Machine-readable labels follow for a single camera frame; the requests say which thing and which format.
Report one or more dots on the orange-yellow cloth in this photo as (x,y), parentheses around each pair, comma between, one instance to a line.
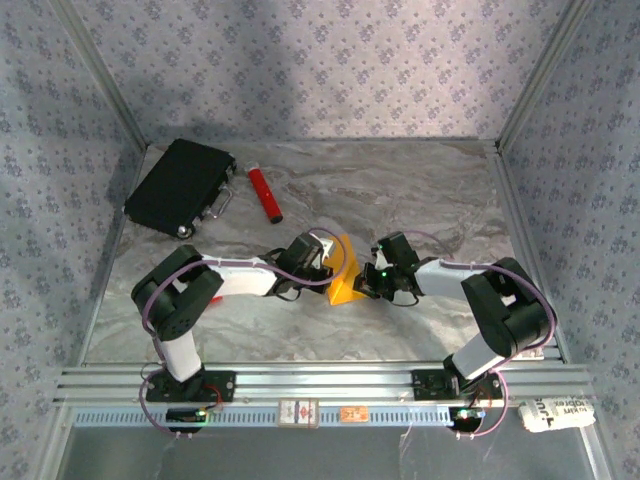
(345,292)

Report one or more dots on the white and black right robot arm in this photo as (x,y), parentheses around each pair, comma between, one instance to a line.
(440,280)

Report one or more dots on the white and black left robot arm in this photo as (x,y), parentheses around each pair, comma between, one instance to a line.
(240,275)

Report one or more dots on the red glitter cylinder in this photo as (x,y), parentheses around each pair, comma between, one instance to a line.
(264,192)

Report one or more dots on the aluminium base beam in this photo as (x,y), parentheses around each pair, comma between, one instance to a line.
(320,382)

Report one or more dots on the orange label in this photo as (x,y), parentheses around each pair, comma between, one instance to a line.
(354,414)

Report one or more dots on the white label with red diamond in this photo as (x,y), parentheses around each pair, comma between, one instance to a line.
(298,414)

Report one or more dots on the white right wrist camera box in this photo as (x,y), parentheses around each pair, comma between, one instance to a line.
(381,259)

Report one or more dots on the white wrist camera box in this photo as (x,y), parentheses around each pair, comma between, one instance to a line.
(329,248)
(381,259)

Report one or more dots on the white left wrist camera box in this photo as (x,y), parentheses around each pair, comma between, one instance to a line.
(329,248)

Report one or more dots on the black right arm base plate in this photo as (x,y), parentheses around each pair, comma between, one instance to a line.
(430,385)

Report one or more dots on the aluminium side rail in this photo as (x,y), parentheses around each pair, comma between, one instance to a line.
(510,200)
(112,250)

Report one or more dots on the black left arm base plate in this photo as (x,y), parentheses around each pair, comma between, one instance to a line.
(220,387)

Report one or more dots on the aluminium frame post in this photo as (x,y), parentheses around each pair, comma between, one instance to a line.
(100,70)
(542,70)

